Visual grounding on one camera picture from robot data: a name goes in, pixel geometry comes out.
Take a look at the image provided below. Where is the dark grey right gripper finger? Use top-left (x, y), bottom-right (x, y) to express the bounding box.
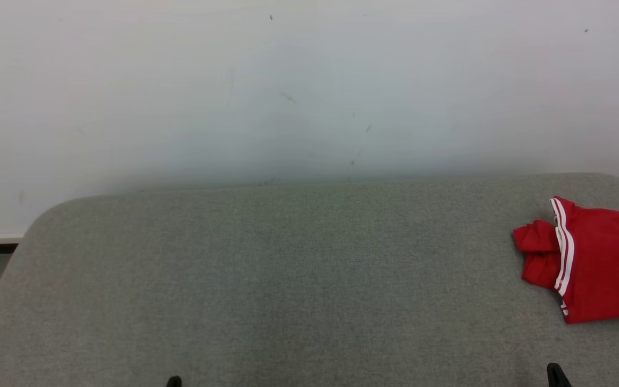
top-left (547, 363), bottom-right (572, 387)

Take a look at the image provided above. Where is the red white Bulls jersey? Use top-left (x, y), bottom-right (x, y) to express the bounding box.
top-left (513, 196), bottom-right (619, 325)

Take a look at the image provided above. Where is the grey fabric sofa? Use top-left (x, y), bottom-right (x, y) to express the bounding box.
top-left (0, 172), bottom-right (619, 387)

